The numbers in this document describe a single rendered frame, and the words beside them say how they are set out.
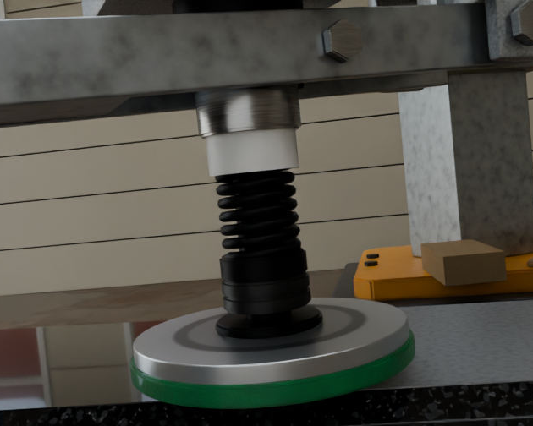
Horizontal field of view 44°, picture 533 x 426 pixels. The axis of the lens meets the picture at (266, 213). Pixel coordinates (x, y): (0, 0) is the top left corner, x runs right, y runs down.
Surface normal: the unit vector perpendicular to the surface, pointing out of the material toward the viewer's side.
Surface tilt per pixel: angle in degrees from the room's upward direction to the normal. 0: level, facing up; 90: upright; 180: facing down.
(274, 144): 90
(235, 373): 90
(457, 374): 0
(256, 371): 90
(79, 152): 90
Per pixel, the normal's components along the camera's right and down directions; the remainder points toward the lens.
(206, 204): -0.13, 0.07
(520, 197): 0.33, 0.02
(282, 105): 0.65, -0.03
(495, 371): -0.10, -0.99
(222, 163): -0.62, 0.11
